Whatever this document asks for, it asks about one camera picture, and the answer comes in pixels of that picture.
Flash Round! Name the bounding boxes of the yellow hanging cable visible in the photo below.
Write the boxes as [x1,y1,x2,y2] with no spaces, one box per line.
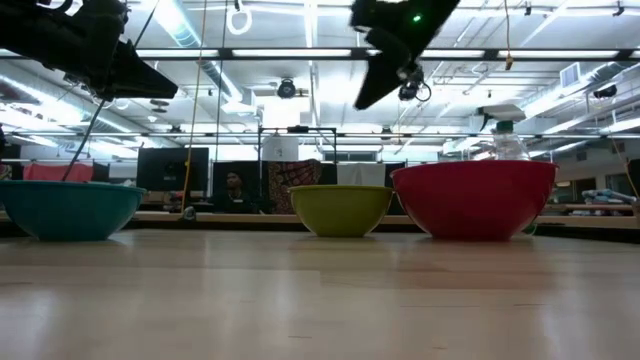
[179,0,209,214]

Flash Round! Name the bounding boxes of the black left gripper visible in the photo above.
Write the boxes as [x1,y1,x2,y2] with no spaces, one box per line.
[0,0,179,101]

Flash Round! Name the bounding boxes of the black computer monitor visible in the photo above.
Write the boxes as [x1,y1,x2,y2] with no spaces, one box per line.
[135,146,211,193]

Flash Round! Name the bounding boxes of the patterned red cloth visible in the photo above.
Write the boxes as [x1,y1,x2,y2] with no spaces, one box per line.
[266,158,324,216]

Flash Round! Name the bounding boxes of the black overhead camera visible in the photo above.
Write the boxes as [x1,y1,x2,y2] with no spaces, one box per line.
[276,77,298,100]

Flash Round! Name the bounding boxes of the black metal frame stand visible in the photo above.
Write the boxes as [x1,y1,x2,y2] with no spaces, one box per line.
[256,124,339,174]

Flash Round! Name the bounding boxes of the folded light blue cloths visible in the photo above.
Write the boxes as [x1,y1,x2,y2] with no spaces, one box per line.
[579,187,639,206]

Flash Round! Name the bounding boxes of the yellow-green plastic bowl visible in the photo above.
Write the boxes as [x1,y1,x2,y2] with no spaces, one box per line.
[288,184,395,239]

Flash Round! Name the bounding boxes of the large red plastic bowl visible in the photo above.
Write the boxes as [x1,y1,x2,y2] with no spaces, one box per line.
[390,159,560,242]

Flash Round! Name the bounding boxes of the clear spray bottle white trigger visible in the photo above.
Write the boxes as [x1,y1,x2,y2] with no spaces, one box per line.
[476,103,532,163]

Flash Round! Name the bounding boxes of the black hanging cable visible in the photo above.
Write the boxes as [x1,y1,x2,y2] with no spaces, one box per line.
[60,0,162,183]

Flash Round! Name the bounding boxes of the teal plastic bowl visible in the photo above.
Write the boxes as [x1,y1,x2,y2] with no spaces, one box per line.
[0,179,148,243]

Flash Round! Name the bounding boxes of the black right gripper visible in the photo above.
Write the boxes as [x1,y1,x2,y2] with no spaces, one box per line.
[348,0,462,112]

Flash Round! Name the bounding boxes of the plain red cloth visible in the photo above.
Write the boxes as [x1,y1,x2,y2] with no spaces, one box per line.
[22,162,95,183]

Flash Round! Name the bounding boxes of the small camera with cable loop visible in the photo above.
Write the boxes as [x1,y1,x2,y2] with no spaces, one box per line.
[396,64,433,104]

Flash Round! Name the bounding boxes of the white cloth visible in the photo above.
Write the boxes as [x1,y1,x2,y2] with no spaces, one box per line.
[335,162,388,188]

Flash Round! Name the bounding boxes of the black horizontal frame bar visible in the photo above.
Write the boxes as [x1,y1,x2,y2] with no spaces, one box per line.
[0,46,640,63]

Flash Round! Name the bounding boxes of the person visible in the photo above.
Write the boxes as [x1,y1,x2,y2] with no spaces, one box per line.
[211,169,260,216]

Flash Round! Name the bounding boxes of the white hanging ring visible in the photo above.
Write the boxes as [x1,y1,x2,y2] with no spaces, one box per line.
[225,0,254,37]

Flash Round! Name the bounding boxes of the thin cable with yellow plug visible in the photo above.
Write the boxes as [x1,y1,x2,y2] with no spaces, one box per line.
[501,0,516,72]

